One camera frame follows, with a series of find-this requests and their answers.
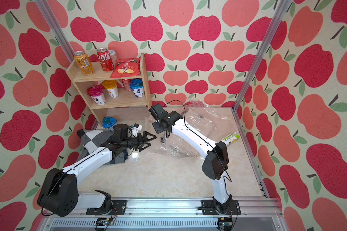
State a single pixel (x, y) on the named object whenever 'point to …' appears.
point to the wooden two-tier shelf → (126, 100)
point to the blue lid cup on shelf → (137, 85)
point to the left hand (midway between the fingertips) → (154, 143)
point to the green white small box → (230, 139)
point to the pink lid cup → (96, 92)
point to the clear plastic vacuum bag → (206, 123)
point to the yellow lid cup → (111, 86)
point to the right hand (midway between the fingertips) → (161, 127)
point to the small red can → (126, 84)
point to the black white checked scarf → (92, 139)
